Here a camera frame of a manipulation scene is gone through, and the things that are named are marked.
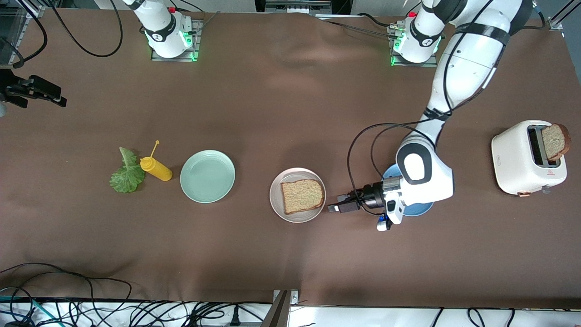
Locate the green lettuce leaf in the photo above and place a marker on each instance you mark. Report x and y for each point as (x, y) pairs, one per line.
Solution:
(127, 179)

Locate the grey left arm base plate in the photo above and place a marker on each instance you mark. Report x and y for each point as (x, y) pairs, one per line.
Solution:
(395, 63)

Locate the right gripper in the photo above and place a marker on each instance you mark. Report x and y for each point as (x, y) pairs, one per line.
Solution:
(13, 86)

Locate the blue plate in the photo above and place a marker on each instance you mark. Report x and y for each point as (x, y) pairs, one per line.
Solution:
(417, 210)

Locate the black power plug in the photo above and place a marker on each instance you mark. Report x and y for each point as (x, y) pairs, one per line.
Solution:
(234, 317)

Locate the white toaster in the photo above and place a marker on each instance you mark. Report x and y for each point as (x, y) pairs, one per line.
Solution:
(513, 163)

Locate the brown bread slice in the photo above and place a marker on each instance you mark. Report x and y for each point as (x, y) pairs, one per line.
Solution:
(554, 141)
(302, 196)

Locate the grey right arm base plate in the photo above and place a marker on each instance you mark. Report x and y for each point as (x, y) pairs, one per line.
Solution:
(156, 56)

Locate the aluminium frame rail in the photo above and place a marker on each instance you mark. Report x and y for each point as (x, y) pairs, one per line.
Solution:
(27, 10)
(554, 22)

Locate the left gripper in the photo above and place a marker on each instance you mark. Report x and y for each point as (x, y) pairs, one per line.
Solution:
(373, 195)

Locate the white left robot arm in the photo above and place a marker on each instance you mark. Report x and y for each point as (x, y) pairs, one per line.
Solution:
(467, 68)

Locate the green plate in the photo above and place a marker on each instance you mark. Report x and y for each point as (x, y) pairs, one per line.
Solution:
(207, 177)

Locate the beige plate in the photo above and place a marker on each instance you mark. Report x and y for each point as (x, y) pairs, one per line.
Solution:
(277, 204)

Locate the yellow squeeze bottle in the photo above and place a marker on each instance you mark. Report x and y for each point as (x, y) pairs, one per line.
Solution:
(156, 169)

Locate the grey metal bracket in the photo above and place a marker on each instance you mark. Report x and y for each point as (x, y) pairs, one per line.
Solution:
(281, 309)

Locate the brown table cloth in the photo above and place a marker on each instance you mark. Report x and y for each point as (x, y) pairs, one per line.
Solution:
(290, 113)

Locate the black equipment box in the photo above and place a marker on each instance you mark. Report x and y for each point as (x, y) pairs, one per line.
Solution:
(340, 5)

